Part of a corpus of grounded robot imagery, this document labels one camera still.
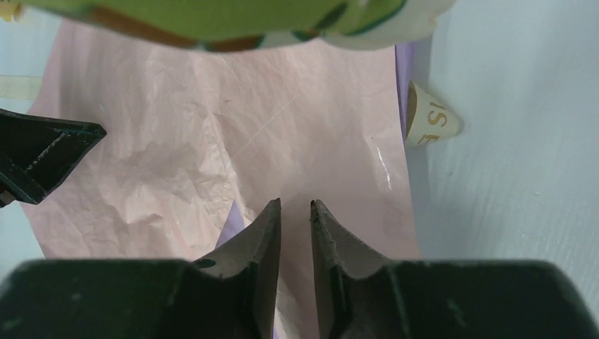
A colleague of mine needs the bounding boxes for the pink wrapping paper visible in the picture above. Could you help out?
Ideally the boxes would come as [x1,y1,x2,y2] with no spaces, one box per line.
[23,20,420,338]

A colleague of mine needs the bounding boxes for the yellow cartoon child jacket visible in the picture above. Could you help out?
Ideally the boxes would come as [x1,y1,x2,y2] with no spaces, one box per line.
[1,0,453,53]

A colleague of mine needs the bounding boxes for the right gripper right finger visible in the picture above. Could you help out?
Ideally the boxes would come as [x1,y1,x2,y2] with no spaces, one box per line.
[310,200,598,338]

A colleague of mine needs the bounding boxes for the purple wrapping paper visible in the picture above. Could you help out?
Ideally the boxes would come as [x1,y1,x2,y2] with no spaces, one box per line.
[214,41,417,339]

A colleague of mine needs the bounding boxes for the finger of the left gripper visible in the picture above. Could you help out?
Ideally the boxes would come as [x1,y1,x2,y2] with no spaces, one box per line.
[1,109,107,208]

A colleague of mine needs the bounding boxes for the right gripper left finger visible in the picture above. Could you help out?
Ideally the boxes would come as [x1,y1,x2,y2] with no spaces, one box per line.
[1,199,281,338]

